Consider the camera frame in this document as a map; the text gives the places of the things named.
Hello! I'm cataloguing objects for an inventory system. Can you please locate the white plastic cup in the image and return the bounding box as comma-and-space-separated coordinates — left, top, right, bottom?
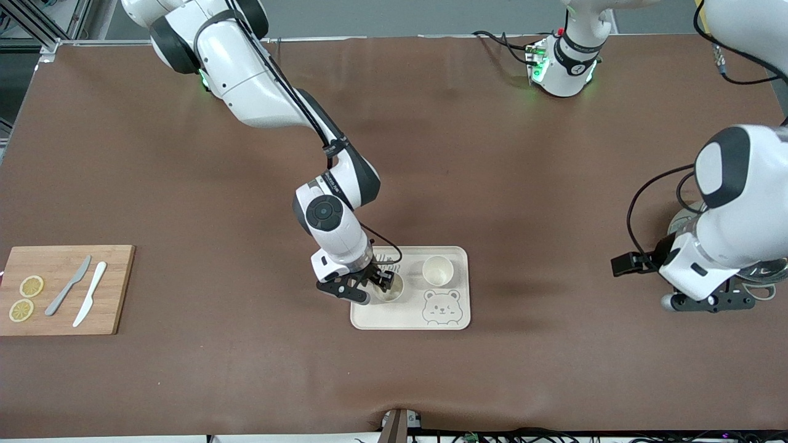
422, 255, 455, 287
372, 272, 406, 304

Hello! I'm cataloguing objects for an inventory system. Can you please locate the cream tray with bear print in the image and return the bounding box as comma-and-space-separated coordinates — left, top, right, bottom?
350, 246, 471, 331

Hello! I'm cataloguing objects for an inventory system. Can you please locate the wooden cutting board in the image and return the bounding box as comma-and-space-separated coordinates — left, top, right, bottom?
0, 245, 135, 337

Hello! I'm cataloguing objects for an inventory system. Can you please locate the white plastic knife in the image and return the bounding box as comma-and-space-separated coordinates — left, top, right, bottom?
72, 261, 108, 328

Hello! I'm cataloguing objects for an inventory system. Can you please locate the grey plastic knife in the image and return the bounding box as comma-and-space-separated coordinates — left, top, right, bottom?
44, 255, 92, 317

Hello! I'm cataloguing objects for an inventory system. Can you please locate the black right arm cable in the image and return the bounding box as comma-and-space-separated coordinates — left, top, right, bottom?
203, 0, 403, 266

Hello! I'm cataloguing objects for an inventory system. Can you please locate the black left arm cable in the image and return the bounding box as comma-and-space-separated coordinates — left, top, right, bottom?
626, 0, 788, 260

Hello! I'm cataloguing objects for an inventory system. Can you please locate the metal table edge bracket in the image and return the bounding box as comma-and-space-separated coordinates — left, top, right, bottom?
380, 408, 423, 443

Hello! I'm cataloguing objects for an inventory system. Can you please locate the black arm base cable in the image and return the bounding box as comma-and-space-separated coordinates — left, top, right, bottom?
472, 30, 537, 66

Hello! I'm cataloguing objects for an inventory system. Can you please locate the aluminium frame profile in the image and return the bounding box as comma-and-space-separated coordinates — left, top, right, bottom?
0, 0, 93, 57

